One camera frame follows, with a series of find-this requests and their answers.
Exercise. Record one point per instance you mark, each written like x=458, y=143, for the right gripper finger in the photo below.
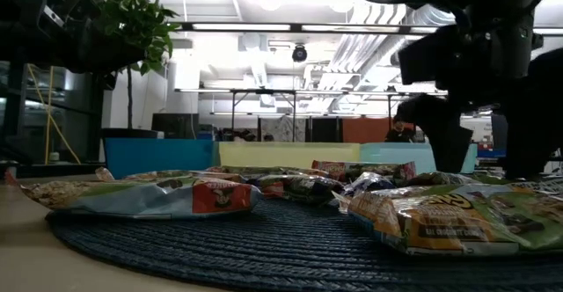
x=444, y=133
x=534, y=120

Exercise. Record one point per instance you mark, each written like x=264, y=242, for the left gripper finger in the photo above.
x=105, y=56

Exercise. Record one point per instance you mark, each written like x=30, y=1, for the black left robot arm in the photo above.
x=22, y=15

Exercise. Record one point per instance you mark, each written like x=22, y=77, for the person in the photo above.
x=399, y=130

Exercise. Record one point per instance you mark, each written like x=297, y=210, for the green leafy plant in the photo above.
x=132, y=15

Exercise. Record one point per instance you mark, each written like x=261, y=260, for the green translucent plastic bin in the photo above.
x=396, y=153

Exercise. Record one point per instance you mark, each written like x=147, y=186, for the yellow metal stand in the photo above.
x=48, y=116

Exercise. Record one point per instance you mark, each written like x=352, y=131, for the orange room divider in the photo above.
x=360, y=130

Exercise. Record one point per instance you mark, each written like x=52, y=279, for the black monitor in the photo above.
x=176, y=126

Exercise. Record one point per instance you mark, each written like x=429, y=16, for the blue plastic bin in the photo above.
x=158, y=155

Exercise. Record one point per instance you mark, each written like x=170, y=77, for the yellow plastic bin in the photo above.
x=286, y=153

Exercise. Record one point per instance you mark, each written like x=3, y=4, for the round dark blue woven mat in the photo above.
x=286, y=239

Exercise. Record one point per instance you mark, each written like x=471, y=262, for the black frame table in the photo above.
x=264, y=91

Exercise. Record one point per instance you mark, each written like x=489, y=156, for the black dome camera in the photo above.
x=299, y=53

